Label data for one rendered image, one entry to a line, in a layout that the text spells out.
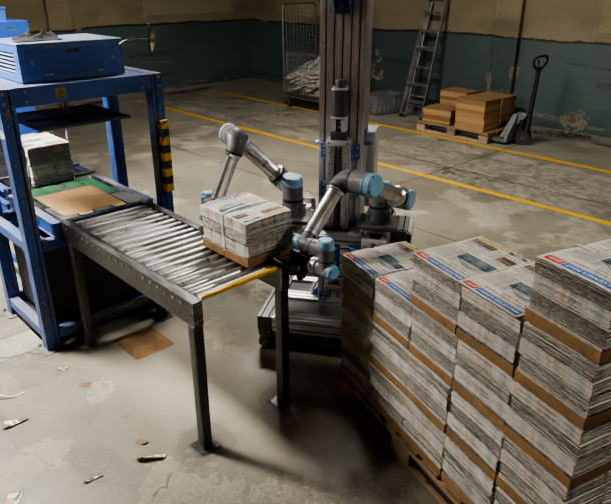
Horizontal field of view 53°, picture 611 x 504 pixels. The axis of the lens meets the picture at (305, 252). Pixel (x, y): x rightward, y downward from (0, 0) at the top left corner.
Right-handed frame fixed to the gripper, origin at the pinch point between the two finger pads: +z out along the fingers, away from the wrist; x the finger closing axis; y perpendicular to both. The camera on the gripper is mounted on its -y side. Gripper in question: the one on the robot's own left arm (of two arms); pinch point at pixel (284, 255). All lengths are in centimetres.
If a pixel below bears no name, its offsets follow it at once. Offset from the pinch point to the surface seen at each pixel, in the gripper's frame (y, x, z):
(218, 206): 23.9, 19.6, 26.1
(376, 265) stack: 3.3, -18.8, -44.4
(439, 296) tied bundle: 15, 4, -95
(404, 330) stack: -11, -1, -76
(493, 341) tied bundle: 13, 14, -124
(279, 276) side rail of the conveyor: -3.8, 12.6, -10.8
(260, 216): 24.0, 13.6, 0.8
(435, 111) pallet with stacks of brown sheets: -50, -564, 307
